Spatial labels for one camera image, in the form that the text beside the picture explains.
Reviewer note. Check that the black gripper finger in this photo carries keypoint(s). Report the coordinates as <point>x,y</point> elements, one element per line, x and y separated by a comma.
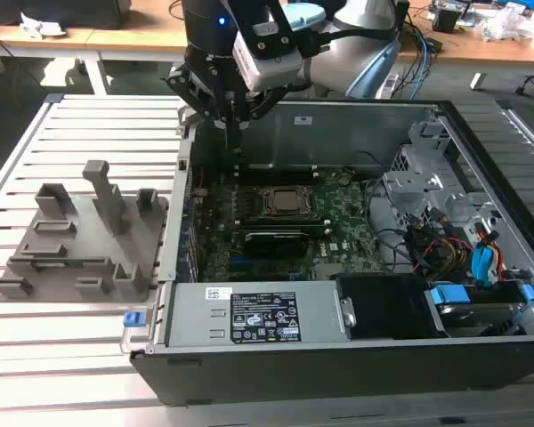
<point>191,91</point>
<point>260,104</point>

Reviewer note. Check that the green RAM stick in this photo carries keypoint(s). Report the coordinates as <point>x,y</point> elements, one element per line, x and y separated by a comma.
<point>71,263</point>

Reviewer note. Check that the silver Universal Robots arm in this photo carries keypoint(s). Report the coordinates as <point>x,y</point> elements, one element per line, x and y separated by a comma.
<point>338,66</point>

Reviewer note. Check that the wooden desk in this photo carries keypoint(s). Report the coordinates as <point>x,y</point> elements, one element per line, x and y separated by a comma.
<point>138,35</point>

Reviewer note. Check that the silver CPU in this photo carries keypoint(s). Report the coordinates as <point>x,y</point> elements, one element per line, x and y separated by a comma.
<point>289,200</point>

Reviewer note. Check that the round coin battery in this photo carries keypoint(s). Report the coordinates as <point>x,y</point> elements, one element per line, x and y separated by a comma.
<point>345,180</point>

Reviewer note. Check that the black printer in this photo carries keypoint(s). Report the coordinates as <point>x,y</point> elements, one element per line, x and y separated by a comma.
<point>71,13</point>

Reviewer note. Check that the black graphics card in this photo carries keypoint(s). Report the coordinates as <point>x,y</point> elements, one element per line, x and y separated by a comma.
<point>276,244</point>

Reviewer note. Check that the green motherboard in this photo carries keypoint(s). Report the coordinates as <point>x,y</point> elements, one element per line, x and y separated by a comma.
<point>347,222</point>

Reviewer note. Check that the crumpled white paper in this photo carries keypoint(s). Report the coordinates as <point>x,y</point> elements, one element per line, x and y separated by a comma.
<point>40,27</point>

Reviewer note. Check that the grey metal drive cage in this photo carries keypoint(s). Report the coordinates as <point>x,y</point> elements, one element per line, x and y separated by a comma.
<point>409,187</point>

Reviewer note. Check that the grey parts rack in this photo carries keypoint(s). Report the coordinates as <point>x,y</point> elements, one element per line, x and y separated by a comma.
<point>89,231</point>

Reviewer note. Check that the small black box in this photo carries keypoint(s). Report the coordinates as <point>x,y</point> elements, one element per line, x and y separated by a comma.
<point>445,18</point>

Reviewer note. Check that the grey power supply with label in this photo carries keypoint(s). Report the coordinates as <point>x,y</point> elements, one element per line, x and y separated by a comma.
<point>196,311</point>

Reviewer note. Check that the white desk foot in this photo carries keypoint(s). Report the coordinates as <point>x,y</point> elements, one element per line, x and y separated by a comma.
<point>477,81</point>

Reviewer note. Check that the blue case latch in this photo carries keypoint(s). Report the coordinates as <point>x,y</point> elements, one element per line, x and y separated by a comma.
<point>132,319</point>

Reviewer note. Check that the crumpled clear plastic bags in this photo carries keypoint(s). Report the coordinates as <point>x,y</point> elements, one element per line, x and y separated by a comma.
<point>503,24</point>

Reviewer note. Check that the black open PC case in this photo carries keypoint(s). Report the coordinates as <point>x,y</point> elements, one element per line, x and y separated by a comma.
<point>293,373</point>

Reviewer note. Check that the hard disk in blue carrier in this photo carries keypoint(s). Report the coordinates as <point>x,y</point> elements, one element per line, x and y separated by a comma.
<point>471,313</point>

